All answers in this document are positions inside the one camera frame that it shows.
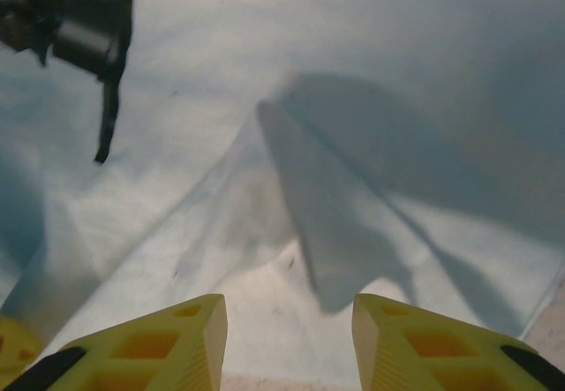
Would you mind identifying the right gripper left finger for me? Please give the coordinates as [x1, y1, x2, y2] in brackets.
[8, 292, 230, 391]

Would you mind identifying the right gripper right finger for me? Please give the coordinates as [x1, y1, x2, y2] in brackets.
[352, 292, 565, 391]

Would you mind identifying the white t-shirt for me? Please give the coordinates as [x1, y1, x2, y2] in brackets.
[0, 0, 565, 386]

